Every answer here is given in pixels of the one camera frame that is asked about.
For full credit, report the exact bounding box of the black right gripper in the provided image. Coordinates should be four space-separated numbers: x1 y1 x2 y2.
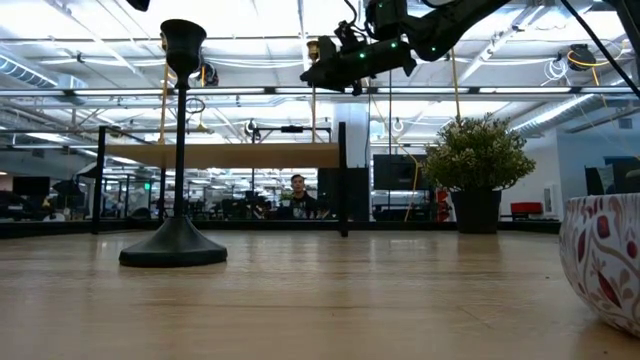
299 35 419 97

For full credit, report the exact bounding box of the tall black candlestick holder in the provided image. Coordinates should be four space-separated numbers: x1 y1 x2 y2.
118 18 229 269

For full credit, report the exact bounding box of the light wooden shelf riser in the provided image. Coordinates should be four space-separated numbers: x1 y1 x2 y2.
91 121 350 239

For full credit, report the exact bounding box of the person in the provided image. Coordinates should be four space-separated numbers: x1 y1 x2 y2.
287 173 319 220

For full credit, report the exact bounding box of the green plant in black pot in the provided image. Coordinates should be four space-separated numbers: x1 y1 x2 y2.
422 112 537 235

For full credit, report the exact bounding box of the white tealight on table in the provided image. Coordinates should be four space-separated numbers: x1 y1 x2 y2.
558 192 640 339

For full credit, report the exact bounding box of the black wall monitor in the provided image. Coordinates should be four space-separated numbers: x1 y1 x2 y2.
373 153 431 192

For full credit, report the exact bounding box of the black ceiling cable reel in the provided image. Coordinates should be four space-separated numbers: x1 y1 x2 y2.
567 43 598 72

